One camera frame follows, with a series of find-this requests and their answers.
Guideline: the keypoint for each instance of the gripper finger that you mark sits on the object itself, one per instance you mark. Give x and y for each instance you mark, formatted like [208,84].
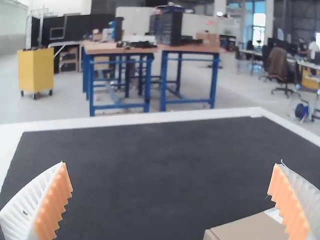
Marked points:
[292,200]
[32,207]

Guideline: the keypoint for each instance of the cardboard box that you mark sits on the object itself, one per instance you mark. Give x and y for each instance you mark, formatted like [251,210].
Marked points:
[245,225]

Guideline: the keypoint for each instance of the black mat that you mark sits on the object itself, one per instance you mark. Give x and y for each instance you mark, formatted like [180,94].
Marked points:
[162,162]

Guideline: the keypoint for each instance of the office chair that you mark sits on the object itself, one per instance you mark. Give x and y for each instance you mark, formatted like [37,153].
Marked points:
[278,65]

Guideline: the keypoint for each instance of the yellow wheeled cart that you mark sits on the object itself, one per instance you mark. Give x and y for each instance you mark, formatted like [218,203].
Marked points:
[36,70]

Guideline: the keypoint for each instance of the blue workbench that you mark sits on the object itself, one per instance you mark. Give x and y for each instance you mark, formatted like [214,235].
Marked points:
[190,80]
[120,82]

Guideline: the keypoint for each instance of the person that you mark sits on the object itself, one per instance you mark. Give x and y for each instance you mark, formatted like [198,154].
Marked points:
[313,48]

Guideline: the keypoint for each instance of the black drawer cabinet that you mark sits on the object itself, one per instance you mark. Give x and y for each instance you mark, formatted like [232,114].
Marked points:
[175,28]

